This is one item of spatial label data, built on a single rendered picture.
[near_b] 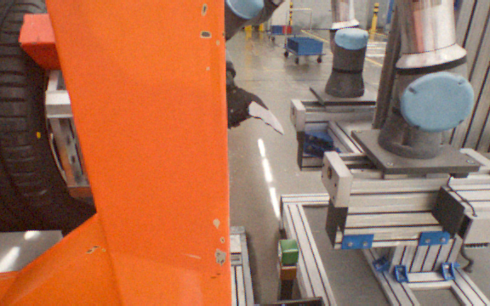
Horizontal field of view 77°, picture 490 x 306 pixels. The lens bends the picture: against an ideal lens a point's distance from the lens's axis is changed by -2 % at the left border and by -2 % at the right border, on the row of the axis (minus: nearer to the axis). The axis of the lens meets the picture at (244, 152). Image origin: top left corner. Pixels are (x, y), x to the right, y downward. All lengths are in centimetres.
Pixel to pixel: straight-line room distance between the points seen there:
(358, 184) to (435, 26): 37
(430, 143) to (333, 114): 51
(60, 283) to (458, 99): 69
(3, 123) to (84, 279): 36
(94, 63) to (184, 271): 28
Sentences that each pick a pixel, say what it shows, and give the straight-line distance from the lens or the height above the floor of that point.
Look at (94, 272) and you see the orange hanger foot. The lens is 52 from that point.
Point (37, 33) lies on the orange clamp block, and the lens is 73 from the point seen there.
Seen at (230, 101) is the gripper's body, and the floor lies 96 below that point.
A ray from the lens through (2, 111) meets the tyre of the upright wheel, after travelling 75.
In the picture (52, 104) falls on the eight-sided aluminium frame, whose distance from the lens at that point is 74.
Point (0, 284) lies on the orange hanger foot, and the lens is 77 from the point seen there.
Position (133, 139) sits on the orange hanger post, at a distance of 36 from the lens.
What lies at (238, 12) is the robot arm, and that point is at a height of 113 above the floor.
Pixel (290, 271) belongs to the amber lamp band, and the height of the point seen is 60.
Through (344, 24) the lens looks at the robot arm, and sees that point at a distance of 136.
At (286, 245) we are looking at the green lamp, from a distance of 73.
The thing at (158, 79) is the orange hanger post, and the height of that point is 108.
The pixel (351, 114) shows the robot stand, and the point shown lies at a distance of 128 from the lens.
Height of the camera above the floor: 115
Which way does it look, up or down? 26 degrees down
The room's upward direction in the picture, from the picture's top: straight up
